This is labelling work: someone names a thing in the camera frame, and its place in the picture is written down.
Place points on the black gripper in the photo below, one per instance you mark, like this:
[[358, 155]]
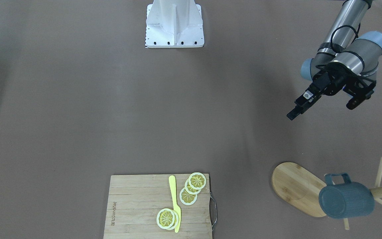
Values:
[[336, 87]]

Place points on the blue mug yellow inside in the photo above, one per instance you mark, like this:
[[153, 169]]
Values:
[[343, 198]]

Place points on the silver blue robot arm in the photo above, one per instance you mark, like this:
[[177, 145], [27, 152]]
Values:
[[345, 61]]

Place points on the wooden cup storage rack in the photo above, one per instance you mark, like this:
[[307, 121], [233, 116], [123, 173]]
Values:
[[300, 188]]

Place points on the lemon slice toy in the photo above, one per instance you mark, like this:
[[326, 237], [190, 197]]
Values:
[[167, 219], [186, 198], [191, 190], [197, 181]]

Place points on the yellow plastic knife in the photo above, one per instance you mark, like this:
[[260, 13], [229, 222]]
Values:
[[174, 194]]

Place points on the wooden cutting board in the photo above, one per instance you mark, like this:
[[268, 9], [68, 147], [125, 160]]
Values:
[[135, 200]]

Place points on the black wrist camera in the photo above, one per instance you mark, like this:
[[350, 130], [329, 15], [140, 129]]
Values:
[[360, 89]]

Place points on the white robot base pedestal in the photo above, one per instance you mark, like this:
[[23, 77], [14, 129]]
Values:
[[174, 24]]

